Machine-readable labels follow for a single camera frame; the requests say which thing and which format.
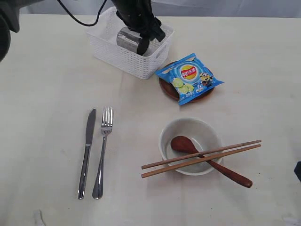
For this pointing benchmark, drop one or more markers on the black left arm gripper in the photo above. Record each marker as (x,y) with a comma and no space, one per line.
(136,14)

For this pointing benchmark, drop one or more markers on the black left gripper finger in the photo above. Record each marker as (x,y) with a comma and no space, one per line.
(297,170)

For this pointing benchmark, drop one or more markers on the silver metal tin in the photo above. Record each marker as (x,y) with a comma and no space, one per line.
(128,39)

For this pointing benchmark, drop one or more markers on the white perforated plastic basket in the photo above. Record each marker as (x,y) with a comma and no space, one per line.
(103,39)

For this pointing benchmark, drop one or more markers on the brown ceramic plate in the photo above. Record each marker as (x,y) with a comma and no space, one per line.
(169,90)

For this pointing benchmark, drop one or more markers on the blue snack packet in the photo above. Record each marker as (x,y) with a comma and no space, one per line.
(190,78)

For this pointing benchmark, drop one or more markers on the silver fork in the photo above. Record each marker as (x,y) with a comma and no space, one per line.
(106,129)

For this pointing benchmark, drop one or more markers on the grey-green ceramic bowl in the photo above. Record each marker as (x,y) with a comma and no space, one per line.
(200,133)

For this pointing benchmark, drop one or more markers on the brown wooden chopstick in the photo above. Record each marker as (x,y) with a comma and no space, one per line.
(195,161)
(199,153)

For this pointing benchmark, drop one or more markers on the brown wooden spoon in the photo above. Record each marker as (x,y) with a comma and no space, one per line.
(185,145)

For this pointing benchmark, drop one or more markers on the silver table knife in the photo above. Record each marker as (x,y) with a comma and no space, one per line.
(88,143)

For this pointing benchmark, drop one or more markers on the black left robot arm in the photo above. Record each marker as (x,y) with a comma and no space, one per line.
(9,21)

